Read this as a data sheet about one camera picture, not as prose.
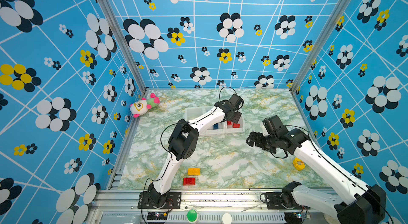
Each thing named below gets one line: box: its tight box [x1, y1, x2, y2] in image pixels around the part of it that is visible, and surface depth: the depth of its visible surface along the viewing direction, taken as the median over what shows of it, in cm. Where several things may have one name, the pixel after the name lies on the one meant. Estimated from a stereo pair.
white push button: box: [222, 212, 233, 224], surface depth 64 cm
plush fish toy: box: [129, 92, 160, 118], surface depth 104 cm
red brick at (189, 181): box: [183, 177, 196, 186], surface depth 80 cm
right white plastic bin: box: [222, 114, 245, 134], surface depth 96 cm
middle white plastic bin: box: [206, 121, 228, 135], surface depth 96 cm
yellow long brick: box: [187, 167, 201, 176], surface depth 82 cm
